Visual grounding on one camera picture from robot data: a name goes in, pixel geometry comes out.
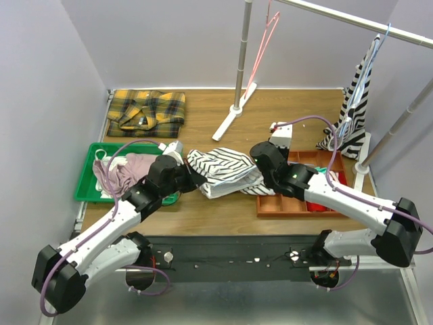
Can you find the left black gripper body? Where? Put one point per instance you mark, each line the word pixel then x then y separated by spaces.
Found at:
pixel 189 175

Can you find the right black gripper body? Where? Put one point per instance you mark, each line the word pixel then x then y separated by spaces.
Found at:
pixel 268 183

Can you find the white black striped tank top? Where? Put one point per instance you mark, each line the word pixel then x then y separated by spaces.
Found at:
pixel 221 161

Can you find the blue wire hanger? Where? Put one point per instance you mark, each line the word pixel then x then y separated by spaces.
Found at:
pixel 242 179

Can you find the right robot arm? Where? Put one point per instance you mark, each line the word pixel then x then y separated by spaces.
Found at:
pixel 391 229

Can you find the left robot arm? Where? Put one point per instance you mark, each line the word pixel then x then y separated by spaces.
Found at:
pixel 62 275

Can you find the wide striped hung tank top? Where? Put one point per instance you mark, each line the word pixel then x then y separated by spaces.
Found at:
pixel 355 136

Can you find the blue hanger holding top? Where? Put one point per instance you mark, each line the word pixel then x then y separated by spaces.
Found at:
pixel 358 91

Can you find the red cloth left compartment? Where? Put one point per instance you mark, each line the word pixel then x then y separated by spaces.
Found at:
pixel 317 208

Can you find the mauve pink garment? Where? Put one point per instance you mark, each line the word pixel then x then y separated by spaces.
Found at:
pixel 123 177

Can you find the mint green sock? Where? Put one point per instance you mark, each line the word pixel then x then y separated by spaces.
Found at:
pixel 323 170

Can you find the brown wooden compartment box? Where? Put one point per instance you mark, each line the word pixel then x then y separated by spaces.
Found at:
pixel 281 207

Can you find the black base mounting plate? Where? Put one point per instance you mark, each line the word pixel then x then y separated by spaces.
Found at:
pixel 232 258

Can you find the yellow plaid shirt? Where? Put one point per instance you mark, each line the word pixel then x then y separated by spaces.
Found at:
pixel 146 113

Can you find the metal clothes rack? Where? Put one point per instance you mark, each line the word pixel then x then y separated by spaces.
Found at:
pixel 361 168

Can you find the green plastic tray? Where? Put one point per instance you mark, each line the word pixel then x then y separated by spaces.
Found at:
pixel 85 190

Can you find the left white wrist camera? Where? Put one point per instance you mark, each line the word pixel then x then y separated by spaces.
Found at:
pixel 173 149

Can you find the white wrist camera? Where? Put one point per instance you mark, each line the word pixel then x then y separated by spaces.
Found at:
pixel 173 149
pixel 281 135

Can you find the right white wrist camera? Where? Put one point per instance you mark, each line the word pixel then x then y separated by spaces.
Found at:
pixel 281 135

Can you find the pink wire hanger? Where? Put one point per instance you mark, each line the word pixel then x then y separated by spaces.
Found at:
pixel 270 25

